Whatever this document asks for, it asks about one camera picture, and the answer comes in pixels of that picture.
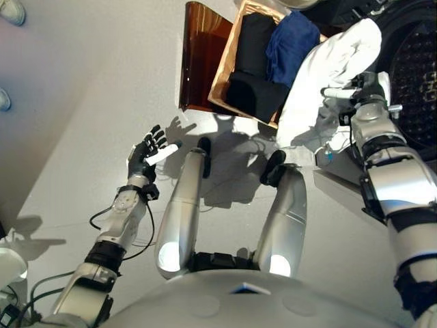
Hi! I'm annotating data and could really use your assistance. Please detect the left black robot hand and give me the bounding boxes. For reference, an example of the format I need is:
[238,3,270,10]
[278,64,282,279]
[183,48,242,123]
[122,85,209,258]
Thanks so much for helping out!
[128,124,182,180]

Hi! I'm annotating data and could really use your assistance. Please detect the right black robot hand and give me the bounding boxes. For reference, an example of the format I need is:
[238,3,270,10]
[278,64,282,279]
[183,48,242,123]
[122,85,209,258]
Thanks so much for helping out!
[322,71,392,108]

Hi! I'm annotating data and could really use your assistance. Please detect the light grey sweatshirt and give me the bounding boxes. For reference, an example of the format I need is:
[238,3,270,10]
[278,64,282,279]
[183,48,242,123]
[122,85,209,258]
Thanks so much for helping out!
[275,17,382,155]

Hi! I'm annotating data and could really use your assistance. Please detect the grey front-load washing machine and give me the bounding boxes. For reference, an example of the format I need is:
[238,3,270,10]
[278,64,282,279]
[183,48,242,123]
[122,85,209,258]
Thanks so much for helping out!
[326,0,437,162]

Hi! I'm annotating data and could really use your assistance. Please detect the round washing machine door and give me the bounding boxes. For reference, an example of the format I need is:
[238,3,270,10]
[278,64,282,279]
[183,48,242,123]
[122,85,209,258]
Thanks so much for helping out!
[272,0,319,11]

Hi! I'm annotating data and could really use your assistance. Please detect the left silver robot leg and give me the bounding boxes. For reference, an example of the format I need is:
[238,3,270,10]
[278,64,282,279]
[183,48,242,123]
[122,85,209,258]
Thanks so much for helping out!
[154,136,212,279]

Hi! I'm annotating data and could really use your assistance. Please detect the silver robot leg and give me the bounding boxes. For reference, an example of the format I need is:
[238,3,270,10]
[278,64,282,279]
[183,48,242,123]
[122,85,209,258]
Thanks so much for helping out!
[254,149,308,278]
[154,136,212,279]

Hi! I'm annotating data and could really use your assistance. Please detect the dark blue garment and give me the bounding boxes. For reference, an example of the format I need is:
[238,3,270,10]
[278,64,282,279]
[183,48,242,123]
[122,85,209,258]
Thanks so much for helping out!
[265,10,321,85]

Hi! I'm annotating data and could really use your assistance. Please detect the white appliance platform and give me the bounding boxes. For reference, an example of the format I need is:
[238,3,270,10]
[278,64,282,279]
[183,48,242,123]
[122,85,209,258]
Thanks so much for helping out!
[312,150,437,209]

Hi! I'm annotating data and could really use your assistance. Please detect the brown acrylic stool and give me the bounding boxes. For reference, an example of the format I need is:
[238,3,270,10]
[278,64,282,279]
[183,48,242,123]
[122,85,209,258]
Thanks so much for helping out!
[179,1,236,112]

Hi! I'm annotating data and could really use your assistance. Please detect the black folded garment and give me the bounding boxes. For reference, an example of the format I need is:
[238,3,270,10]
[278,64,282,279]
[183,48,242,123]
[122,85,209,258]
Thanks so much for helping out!
[225,12,291,124]

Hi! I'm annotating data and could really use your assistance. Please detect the woven wicker laundry basket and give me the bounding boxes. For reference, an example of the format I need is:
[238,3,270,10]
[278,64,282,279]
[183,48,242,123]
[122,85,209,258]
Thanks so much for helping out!
[207,0,328,130]

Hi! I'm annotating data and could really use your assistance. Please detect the white sneaker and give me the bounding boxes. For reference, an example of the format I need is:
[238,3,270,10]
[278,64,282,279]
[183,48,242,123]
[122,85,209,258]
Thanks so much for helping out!
[0,87,12,112]
[0,0,27,27]

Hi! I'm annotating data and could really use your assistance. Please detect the right silver robot leg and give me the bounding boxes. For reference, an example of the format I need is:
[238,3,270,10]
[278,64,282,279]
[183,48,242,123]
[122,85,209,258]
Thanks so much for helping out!
[254,149,308,278]

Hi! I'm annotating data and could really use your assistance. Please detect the silver robot torso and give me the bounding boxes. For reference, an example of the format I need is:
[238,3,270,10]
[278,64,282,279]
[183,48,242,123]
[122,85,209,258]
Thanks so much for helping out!
[40,251,416,328]

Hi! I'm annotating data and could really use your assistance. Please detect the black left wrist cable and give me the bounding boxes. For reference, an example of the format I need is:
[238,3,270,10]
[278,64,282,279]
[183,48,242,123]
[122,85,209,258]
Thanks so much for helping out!
[89,191,156,262]

